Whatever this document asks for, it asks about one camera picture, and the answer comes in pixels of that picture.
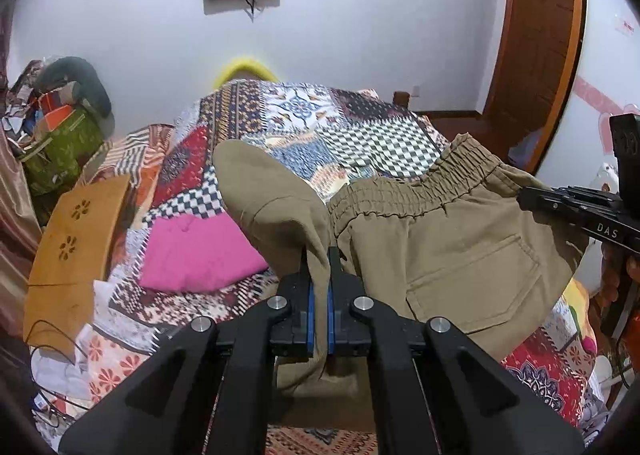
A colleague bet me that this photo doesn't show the wooden board with flower cutouts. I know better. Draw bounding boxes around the wooden board with flower cutouts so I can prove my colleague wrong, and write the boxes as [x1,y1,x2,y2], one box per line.
[24,174,132,358]

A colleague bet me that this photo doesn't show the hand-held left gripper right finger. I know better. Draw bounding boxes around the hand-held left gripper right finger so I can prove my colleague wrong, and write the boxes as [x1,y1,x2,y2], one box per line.
[327,247,586,455]

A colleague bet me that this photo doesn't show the khaki pants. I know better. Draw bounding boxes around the khaki pants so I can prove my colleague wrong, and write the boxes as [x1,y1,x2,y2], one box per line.
[212,132,593,436]

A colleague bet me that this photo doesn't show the yellow cushion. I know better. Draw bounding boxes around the yellow cushion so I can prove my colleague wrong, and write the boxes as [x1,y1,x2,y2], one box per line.
[212,55,279,88]

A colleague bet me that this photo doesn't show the brown wooden door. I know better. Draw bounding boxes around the brown wooden door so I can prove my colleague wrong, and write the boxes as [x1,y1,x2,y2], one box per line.
[482,0,588,174]

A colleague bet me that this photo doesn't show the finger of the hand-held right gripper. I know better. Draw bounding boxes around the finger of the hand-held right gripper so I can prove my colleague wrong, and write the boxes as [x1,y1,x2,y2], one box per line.
[517,185,622,232]

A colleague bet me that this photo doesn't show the brown curtain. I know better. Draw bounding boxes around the brown curtain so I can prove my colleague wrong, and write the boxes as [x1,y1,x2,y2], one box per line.
[0,10,47,331]

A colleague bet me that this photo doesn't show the patchwork printed blanket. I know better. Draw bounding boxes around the patchwork printed blanket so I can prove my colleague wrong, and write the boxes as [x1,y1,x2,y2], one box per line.
[30,80,607,455]

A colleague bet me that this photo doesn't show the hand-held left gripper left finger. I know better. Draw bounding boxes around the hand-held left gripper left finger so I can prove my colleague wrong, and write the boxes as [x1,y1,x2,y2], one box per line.
[59,267,317,455]

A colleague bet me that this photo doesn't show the orange striped cloth bundle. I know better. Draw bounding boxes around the orange striped cloth bundle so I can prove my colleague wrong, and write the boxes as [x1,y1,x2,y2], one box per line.
[37,90,84,134]

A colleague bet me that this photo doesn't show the orange striped bedsheet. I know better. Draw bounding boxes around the orange striped bedsheet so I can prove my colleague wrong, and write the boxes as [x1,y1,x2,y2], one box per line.
[80,124,176,198]

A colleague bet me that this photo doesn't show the green patterned bag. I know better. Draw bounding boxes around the green patterned bag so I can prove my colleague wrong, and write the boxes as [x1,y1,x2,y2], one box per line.
[20,107,106,196]

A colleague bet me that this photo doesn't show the thin black cable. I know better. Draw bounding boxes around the thin black cable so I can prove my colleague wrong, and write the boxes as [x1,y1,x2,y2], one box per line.
[25,319,97,417]

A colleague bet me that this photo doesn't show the pink folded cloth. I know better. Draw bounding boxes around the pink folded cloth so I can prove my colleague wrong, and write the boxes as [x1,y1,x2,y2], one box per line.
[139,212,271,294]

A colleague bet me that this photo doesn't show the person's right hand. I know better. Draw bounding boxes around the person's right hand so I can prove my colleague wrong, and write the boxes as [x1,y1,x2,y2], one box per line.
[600,240,640,336]

